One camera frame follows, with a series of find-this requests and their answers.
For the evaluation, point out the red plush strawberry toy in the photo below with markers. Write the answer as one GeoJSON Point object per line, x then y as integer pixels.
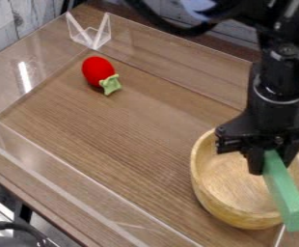
{"type": "Point", "coordinates": [101, 74]}

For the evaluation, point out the clear acrylic corner bracket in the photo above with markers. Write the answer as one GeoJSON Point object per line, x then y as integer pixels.
{"type": "Point", "coordinates": [91, 37]}

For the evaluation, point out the black metal table frame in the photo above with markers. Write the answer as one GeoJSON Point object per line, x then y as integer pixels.
{"type": "Point", "coordinates": [27, 217]}

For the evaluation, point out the green rectangular block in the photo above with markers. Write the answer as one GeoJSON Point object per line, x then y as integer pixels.
{"type": "Point", "coordinates": [282, 189]}

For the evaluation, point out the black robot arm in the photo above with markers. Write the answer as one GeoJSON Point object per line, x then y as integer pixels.
{"type": "Point", "coordinates": [274, 18]}

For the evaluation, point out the light brown wooden bowl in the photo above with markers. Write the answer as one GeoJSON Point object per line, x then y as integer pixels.
{"type": "Point", "coordinates": [233, 194]}

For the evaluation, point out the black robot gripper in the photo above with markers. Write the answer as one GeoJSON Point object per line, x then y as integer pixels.
{"type": "Point", "coordinates": [266, 125]}

